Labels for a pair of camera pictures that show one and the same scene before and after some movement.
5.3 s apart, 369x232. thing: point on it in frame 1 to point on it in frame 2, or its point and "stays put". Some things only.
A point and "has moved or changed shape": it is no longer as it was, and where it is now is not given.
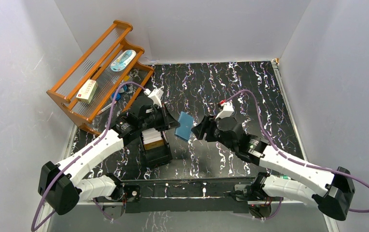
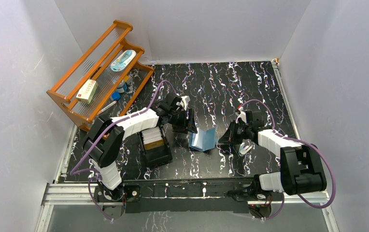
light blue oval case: [123, 60] stays put
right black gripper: [207, 125] to [230, 137]
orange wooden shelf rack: [105, 79] stays put
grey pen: [106, 108] stays put
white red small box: [87, 91] stays put
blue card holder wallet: [186, 121] has moved or changed shape
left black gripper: [165, 118] to [182, 121]
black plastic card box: [158, 154] stays put
